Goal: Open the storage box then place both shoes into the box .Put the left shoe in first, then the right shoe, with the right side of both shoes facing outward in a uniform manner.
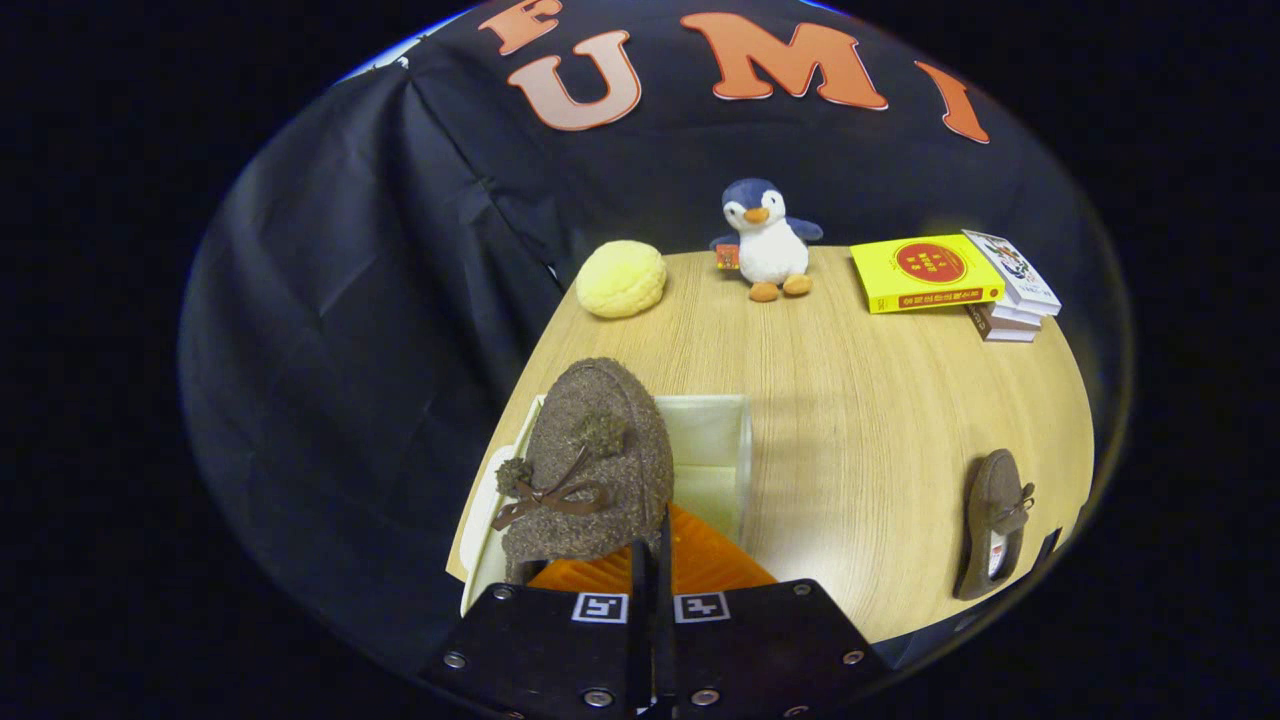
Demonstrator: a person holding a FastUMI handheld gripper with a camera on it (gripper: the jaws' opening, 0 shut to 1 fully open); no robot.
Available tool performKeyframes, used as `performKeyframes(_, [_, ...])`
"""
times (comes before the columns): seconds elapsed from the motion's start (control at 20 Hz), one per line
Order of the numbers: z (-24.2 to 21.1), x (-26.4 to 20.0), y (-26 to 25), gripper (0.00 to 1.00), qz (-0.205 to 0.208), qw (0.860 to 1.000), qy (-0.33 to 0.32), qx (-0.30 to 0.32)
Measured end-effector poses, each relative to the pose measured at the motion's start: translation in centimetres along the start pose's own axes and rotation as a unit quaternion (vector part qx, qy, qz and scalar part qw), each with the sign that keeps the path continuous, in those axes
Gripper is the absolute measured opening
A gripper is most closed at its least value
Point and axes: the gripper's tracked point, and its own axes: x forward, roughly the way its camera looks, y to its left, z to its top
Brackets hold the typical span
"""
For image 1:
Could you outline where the brown fuzzy shoe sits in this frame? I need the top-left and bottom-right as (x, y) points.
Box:
(490, 357), (676, 586)
(952, 449), (1036, 602)

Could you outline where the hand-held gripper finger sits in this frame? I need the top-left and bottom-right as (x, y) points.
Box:
(420, 540), (656, 720)
(655, 503), (891, 720)

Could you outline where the yellow book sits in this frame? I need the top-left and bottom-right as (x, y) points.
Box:
(850, 234), (1006, 315)

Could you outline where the penguin plush toy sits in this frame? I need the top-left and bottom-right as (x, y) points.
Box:
(710, 178), (824, 303)

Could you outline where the plain white book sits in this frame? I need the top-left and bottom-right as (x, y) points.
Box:
(975, 300), (1046, 329)

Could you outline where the brown-spined book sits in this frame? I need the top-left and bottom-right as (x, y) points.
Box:
(965, 305), (1039, 344)

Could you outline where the cream fabric storage box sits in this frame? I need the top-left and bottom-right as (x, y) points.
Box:
(500, 393), (753, 546)

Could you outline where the white illustrated book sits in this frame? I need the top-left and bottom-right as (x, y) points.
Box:
(962, 229), (1062, 317)

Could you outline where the yellow round plush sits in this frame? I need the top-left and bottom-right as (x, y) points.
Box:
(575, 240), (668, 320)

